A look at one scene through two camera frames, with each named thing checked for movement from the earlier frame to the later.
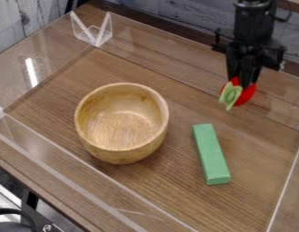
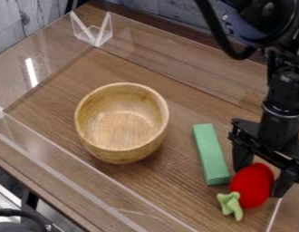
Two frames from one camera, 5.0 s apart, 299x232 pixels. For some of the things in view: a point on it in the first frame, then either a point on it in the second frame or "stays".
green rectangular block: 214,168 stays
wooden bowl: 121,121 stays
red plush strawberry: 234,95 → 250,186
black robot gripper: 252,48 → 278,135
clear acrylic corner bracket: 94,35 stays
